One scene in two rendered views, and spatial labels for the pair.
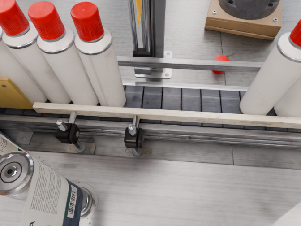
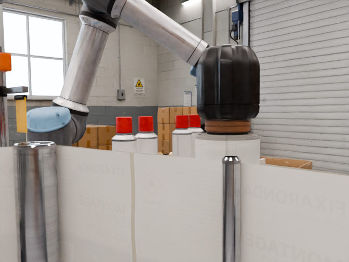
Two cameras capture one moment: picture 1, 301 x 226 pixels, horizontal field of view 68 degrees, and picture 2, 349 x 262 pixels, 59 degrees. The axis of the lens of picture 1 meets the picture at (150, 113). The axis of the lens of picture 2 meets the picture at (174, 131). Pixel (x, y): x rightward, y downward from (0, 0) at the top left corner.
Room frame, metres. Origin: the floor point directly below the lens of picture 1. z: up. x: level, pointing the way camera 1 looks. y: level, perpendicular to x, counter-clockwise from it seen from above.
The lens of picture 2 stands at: (-0.21, 0.31, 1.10)
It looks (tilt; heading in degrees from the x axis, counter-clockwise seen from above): 4 degrees down; 300
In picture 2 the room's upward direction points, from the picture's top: 1 degrees counter-clockwise
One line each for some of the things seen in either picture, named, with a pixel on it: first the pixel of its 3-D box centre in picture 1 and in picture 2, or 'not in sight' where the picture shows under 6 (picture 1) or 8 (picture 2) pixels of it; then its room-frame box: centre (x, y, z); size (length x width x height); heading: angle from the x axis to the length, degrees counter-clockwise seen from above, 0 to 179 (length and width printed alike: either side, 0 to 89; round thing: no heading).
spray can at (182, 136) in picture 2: not in sight; (182, 154); (0.18, -0.39, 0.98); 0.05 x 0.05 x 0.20
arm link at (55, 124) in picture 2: not in sight; (50, 131); (0.54, -0.27, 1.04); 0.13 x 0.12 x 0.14; 123
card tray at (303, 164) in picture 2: not in sight; (270, 167); (0.10, -1.03, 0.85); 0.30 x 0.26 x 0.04; 83
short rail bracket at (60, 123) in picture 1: (74, 128); not in sight; (0.18, 0.14, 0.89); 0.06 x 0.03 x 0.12; 173
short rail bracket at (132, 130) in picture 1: (135, 141); not in sight; (0.15, 0.03, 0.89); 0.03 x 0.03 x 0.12; 83
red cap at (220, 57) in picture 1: (220, 64); not in sight; (0.35, -0.17, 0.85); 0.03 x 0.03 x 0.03
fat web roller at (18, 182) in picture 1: (54, 191); (38, 239); (0.05, 0.12, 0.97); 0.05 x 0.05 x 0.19
